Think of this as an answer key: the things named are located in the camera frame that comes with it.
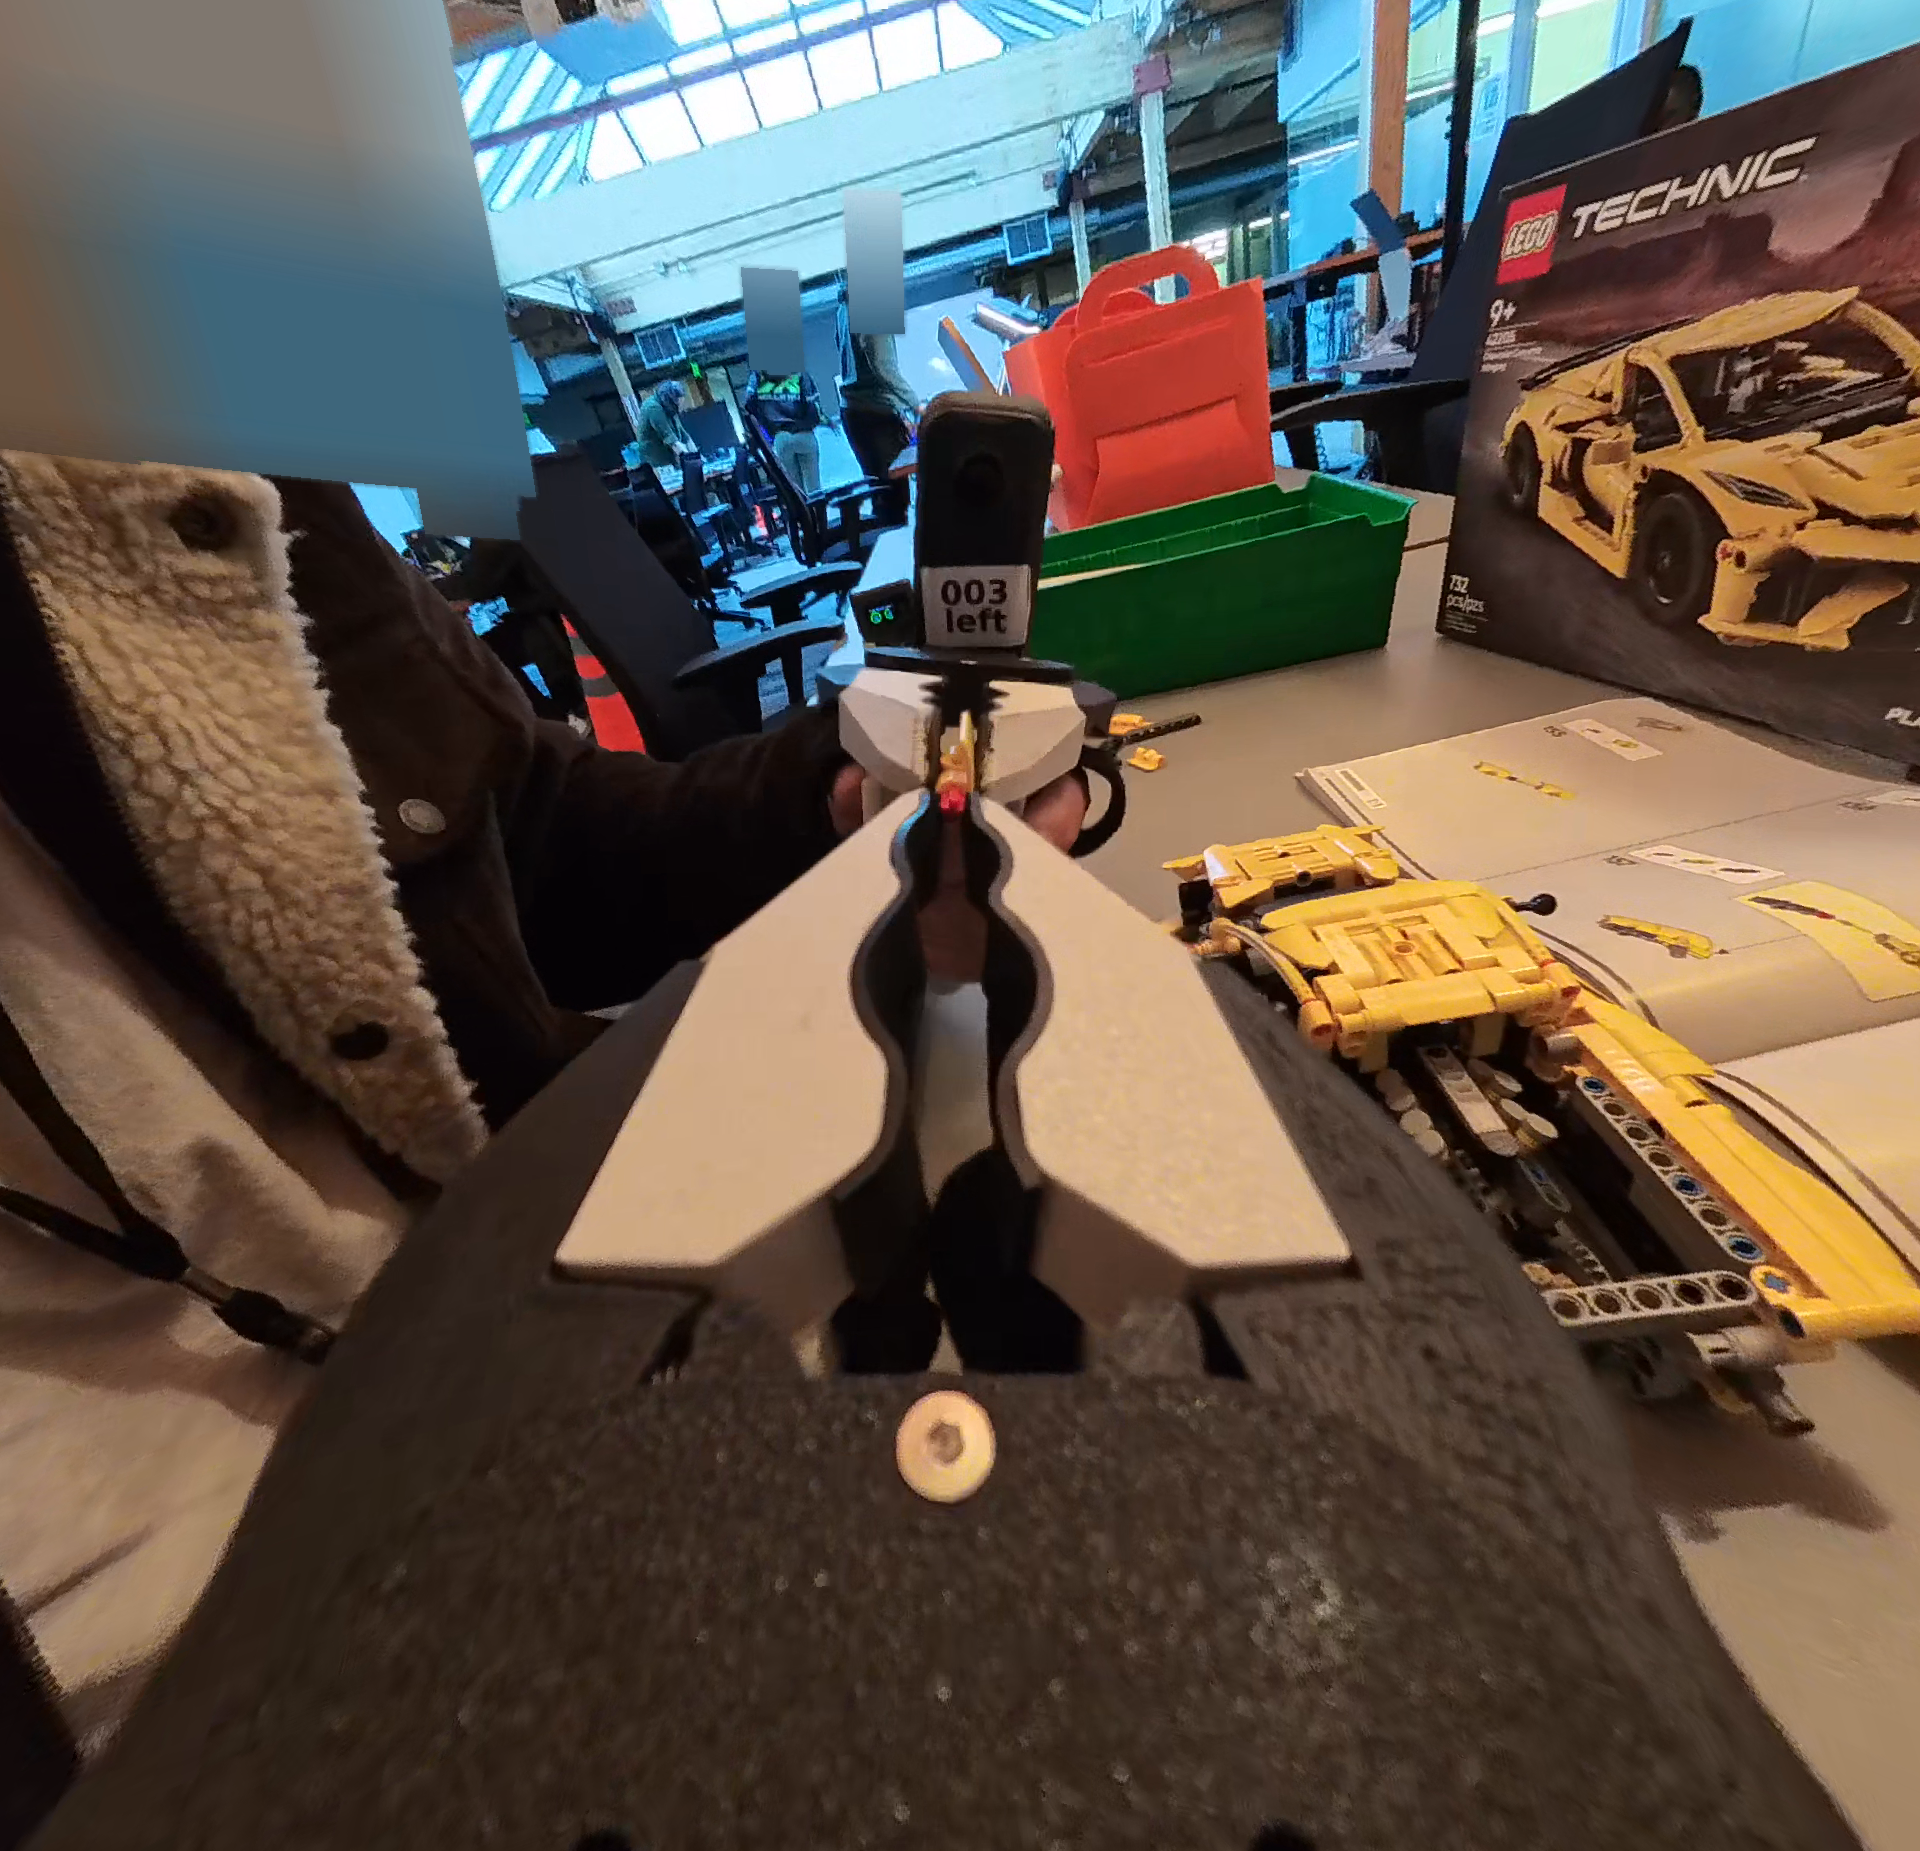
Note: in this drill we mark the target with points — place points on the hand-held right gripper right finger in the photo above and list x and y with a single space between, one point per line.
1185 1115

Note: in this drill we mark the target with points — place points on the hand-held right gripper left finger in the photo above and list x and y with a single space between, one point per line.
734 1115

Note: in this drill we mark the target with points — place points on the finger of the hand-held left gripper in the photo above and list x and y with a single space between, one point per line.
1035 741
885 741

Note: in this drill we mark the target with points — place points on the yellow brick car model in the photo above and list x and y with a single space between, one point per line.
1424 966

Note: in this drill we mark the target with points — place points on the grey desk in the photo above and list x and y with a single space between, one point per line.
1247 771

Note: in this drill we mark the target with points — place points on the person's left hand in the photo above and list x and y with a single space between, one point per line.
1058 818

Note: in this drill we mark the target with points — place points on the black device green display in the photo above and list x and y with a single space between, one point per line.
885 618

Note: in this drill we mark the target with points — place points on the orange bag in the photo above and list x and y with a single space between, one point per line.
1155 411

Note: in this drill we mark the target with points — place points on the green plastic bin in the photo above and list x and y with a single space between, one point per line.
1230 606

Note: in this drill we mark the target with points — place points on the orange safety cone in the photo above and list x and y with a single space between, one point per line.
611 719

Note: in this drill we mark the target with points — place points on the black office chair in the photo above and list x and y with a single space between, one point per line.
1561 142
631 606

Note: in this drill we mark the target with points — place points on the instruction booklet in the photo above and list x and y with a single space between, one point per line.
1500 816

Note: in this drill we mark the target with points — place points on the black pole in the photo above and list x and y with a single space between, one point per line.
1466 35

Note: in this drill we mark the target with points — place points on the brick car set box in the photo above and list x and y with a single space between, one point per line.
1770 426

